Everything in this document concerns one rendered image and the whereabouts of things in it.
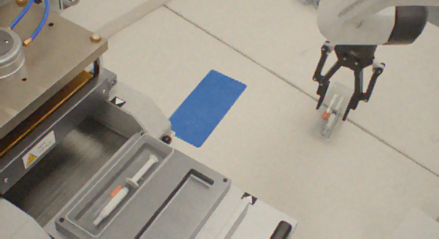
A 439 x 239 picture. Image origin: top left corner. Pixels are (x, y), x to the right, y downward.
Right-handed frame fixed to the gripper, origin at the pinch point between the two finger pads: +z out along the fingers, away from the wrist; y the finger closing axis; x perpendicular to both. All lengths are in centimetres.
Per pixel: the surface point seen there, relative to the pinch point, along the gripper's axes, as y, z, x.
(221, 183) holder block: -7, -20, -47
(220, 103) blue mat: -23.2, 4.6, -10.6
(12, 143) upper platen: -33, -26, -60
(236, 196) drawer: -5.0, -17.3, -45.8
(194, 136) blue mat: -23.4, 4.6, -22.3
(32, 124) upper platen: -33, -26, -56
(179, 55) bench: -39.2, 4.6, -1.5
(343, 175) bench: 8.2, 4.7, -14.6
